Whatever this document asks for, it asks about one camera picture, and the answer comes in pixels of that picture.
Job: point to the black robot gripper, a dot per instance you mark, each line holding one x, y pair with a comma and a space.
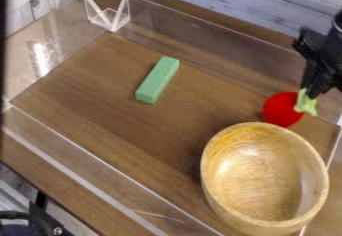
322, 53

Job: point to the red felt strawberry toy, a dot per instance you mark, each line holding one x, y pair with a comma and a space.
286, 107

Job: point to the wooden bowl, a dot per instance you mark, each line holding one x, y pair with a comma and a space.
263, 178

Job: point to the green rectangular block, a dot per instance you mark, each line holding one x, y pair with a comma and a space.
156, 80

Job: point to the clear acrylic table barrier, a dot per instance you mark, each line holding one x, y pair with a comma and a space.
116, 159

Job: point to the clear acrylic corner bracket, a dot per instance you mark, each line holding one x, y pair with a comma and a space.
108, 18

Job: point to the black clamp with cable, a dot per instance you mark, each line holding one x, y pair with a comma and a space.
24, 218

